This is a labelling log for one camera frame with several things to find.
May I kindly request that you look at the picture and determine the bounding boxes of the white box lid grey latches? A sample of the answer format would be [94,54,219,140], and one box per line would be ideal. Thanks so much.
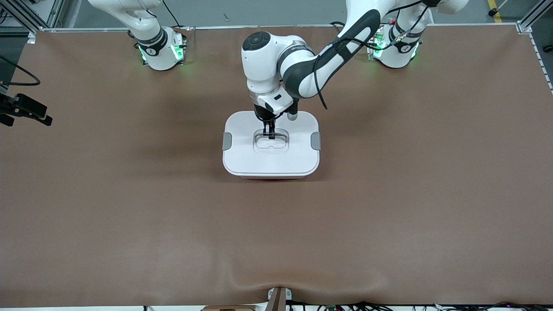
[222,111,321,178]

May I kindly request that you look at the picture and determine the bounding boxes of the pink plastic box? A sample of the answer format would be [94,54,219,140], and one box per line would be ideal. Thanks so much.
[240,174,308,180]

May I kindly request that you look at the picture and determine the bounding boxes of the metal table clamp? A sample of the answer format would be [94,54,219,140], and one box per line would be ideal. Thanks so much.
[266,286,292,311]

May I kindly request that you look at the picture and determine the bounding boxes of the white measuring tape strip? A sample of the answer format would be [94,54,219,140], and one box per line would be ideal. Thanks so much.
[529,32,553,93]

